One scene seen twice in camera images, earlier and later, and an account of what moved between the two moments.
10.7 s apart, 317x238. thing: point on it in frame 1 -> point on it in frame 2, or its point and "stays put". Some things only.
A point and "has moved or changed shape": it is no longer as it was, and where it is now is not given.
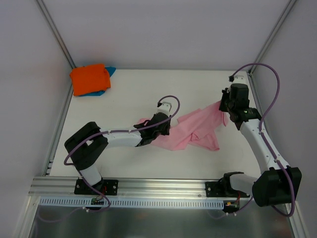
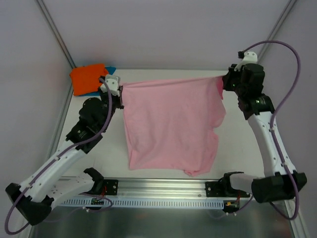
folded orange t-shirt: x=89 y=79 stays put
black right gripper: x=224 y=104 -> x=228 y=81
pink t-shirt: x=199 y=129 has moved or changed shape
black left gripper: x=165 y=124 -> x=118 y=98
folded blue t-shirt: x=110 y=69 stays put
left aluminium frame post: x=57 y=31 stays put
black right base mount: x=220 y=189 stays put
